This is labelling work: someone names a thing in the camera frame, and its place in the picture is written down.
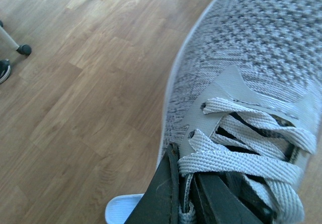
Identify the light blue slipper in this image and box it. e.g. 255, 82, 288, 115
105, 194, 143, 224

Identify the white office chair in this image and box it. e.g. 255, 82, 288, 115
0, 0, 105, 56

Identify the grey knit sneaker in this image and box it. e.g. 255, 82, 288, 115
159, 0, 321, 223

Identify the black sneaker on foot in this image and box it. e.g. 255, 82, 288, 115
0, 59, 11, 84

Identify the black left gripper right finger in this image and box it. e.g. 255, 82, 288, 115
193, 173, 261, 224

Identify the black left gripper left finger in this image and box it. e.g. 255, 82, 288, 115
125, 143, 179, 224

